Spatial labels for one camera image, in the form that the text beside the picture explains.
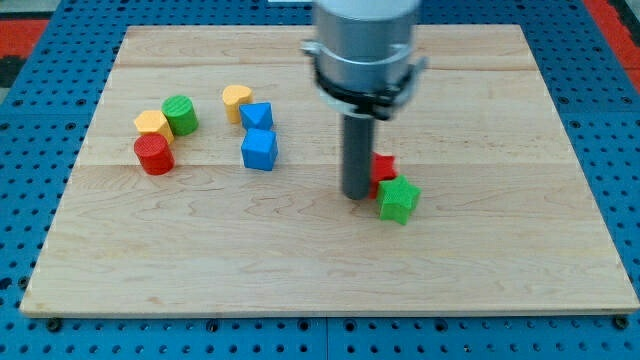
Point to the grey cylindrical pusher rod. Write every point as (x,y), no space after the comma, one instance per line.
(357,148)

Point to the red star block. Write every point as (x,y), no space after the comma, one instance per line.
(382,169)

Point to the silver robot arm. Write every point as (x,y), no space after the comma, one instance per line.
(361,64)

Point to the green star block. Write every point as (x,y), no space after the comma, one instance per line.
(397,199)

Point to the blue cube block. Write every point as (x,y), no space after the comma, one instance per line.
(259,149)

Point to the blue triangle block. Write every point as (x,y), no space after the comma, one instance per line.
(256,116)

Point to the yellow heart block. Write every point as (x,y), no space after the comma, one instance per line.
(233,96)

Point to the wooden board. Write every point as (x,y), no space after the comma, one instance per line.
(505,224)

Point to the green cylinder block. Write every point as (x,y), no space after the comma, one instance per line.
(180,113)

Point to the red cylinder block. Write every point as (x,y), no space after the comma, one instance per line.
(154,154)

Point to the yellow hexagon block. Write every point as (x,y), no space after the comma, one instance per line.
(154,122)

